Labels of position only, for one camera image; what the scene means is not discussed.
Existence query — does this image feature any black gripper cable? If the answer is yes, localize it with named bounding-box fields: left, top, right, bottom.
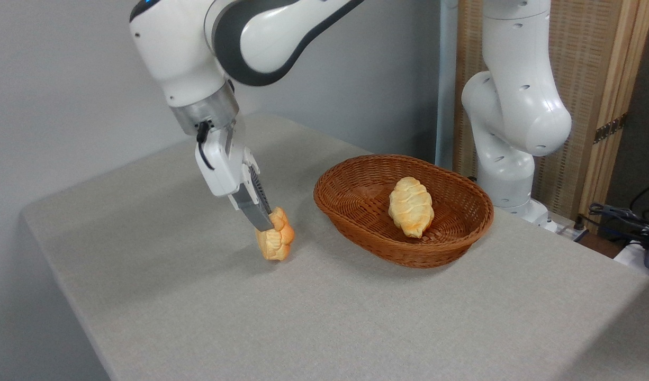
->
left=196, top=121, right=215, bottom=171

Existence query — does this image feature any white vertical pole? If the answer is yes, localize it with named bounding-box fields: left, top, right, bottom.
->
left=435, top=0, right=459, bottom=170

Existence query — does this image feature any grey tablecloth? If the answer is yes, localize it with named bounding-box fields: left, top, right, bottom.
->
left=20, top=113, right=649, bottom=381

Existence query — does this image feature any wooden folding screen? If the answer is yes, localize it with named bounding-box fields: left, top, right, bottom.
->
left=454, top=0, right=649, bottom=220

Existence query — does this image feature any long braided bread roll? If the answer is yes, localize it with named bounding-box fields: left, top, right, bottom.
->
left=388, top=177, right=435, bottom=239

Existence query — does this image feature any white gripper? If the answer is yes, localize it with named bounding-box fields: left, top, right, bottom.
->
left=194, top=120, right=275, bottom=233

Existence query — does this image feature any brown wicker basket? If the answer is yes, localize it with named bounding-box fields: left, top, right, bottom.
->
left=313, top=154, right=494, bottom=269

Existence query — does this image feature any thin black cable loop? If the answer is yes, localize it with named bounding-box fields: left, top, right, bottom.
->
left=628, top=183, right=649, bottom=213

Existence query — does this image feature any metal screen hinge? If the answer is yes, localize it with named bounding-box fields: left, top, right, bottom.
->
left=593, top=113, right=628, bottom=144

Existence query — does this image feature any short braided bread roll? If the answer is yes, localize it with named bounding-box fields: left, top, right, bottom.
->
left=255, top=207, right=295, bottom=262

